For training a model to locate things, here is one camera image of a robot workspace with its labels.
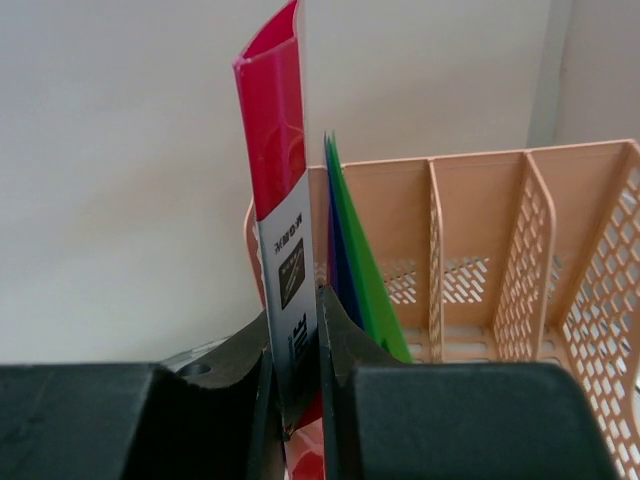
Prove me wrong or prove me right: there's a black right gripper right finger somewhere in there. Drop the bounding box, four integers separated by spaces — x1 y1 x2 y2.
317 287 617 479

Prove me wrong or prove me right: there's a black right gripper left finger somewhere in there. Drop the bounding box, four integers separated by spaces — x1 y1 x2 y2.
1 316 280 479

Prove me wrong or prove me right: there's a blue clip file folder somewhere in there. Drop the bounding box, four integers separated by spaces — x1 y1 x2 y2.
323 134 364 330

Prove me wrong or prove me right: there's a green clip file folder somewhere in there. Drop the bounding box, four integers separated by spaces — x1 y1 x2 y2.
328 135 411 363

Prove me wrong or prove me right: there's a magenta clip file folder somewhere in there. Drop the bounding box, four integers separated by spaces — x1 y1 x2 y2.
233 1 325 479

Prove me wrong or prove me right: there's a peach plastic file organizer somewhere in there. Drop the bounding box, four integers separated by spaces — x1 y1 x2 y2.
242 139 640 480

